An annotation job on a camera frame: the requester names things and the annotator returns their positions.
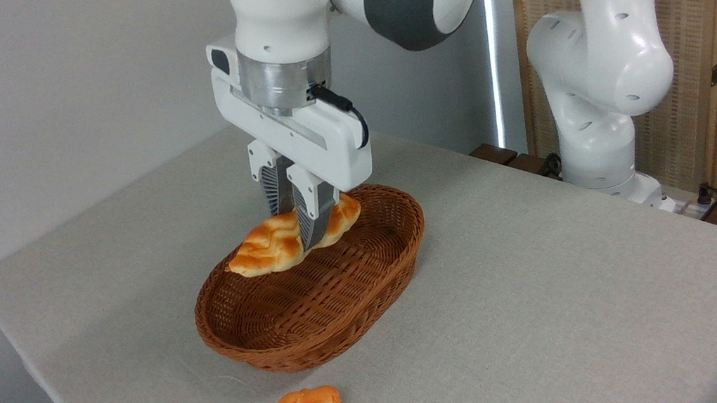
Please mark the brown wicker oval basket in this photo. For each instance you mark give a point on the brown wicker oval basket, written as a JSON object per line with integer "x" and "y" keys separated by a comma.
{"x": 317, "y": 307}

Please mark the long braided bread loaf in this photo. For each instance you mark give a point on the long braided bread loaf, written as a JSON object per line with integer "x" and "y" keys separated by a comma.
{"x": 266, "y": 251}

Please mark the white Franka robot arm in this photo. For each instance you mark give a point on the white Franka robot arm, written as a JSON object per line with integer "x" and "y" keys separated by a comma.
{"x": 280, "y": 7}

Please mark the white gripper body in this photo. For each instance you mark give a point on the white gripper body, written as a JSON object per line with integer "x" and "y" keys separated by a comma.
{"x": 321, "y": 143}

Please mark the white vertical pipe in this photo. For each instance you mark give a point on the white vertical pipe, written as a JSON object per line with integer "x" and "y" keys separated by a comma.
{"x": 509, "y": 65}

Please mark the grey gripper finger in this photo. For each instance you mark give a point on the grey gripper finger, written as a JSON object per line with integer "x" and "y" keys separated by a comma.
{"x": 313, "y": 208}
{"x": 274, "y": 185}

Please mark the grey tablecloth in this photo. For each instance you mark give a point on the grey tablecloth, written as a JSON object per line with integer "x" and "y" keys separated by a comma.
{"x": 554, "y": 272}

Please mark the white power strip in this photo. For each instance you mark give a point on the white power strip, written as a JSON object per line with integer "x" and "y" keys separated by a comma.
{"x": 687, "y": 209}

